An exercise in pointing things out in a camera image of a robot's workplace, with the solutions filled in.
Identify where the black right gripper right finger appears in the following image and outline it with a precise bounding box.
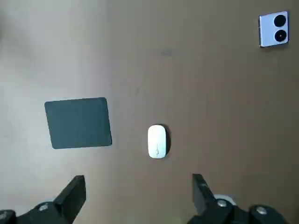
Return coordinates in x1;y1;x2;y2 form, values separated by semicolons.
186;174;289;224

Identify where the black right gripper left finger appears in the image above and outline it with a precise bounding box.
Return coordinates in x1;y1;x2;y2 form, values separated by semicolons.
0;175;86;224

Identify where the white computer mouse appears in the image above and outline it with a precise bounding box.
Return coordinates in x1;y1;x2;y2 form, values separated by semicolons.
147;125;168;160

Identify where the black mouse pad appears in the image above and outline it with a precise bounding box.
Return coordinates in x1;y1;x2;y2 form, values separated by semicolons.
44;97;113;150

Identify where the lilac box with two dark circles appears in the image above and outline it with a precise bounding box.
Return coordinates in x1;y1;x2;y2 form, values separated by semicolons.
258;10;291;48

